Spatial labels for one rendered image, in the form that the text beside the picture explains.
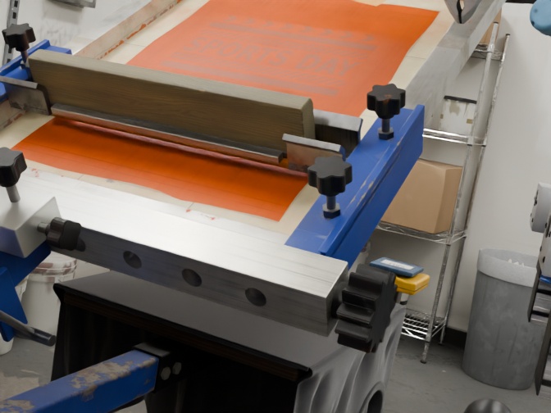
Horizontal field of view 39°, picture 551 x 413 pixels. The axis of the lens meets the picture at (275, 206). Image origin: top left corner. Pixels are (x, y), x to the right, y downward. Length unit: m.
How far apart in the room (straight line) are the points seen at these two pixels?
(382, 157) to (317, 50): 0.40
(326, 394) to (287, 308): 0.49
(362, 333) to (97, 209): 0.30
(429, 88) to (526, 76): 3.60
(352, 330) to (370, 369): 0.71
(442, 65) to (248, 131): 0.32
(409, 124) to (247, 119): 0.19
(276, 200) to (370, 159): 0.12
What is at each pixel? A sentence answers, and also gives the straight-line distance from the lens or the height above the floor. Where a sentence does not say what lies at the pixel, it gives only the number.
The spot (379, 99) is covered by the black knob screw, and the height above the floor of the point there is 1.32.
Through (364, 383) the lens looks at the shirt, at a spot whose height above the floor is 0.84.
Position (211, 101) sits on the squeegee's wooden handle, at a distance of 0.94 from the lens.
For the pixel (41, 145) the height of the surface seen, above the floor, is 1.18.
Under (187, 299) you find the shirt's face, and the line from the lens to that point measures 1.28.
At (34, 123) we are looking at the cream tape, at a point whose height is 1.20.
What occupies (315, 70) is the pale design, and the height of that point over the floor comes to 1.34.
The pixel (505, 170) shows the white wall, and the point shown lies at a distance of 4.65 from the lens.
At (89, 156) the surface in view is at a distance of 1.06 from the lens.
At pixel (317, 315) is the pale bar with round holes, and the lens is 0.68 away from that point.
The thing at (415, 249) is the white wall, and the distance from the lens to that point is 4.79.
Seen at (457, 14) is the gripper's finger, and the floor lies 1.46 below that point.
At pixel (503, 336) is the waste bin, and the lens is 4.22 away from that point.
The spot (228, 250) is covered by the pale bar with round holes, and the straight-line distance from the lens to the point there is 0.72.
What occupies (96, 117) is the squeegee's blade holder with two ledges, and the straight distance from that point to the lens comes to 1.06.
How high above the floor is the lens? 1.31
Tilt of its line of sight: 8 degrees down
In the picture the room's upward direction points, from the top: 10 degrees clockwise
